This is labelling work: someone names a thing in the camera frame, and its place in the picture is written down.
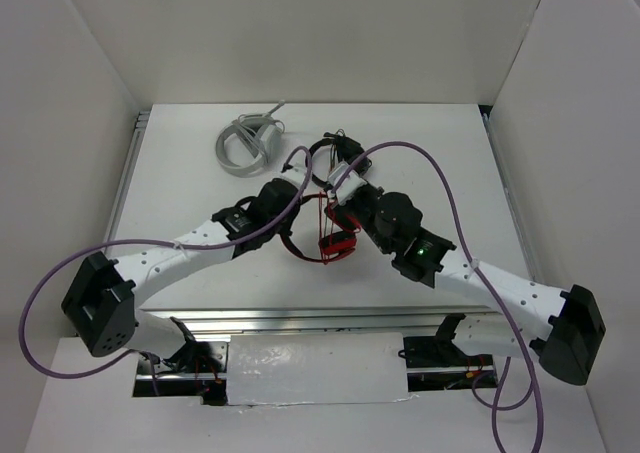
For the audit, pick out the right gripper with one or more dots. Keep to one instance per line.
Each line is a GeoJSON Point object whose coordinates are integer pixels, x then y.
{"type": "Point", "coordinates": [377, 190]}

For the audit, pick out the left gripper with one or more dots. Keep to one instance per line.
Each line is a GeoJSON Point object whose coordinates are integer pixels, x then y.
{"type": "Point", "coordinates": [286, 228]}

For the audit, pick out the red and black headphones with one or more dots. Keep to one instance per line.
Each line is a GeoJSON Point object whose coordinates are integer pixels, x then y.
{"type": "Point", "coordinates": [335, 242]}

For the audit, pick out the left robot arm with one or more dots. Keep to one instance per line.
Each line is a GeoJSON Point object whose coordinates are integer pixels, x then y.
{"type": "Point", "coordinates": [105, 298]}

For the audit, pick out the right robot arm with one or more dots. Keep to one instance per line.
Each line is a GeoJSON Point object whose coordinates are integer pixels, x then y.
{"type": "Point", "coordinates": [562, 329]}

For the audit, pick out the white cover plate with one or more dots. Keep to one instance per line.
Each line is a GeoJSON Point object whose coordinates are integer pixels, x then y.
{"type": "Point", "coordinates": [341, 368]}

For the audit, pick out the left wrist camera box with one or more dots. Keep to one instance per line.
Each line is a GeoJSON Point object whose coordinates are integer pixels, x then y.
{"type": "Point", "coordinates": [296, 174]}

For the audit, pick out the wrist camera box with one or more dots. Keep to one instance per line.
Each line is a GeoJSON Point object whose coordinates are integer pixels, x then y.
{"type": "Point", "coordinates": [342, 185]}
{"type": "Point", "coordinates": [296, 174]}

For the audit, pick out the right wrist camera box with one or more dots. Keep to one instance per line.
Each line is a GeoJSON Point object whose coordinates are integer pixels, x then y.
{"type": "Point", "coordinates": [342, 185]}

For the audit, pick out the aluminium rail frame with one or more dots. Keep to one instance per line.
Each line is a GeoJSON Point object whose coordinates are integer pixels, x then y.
{"type": "Point", "coordinates": [176, 185]}

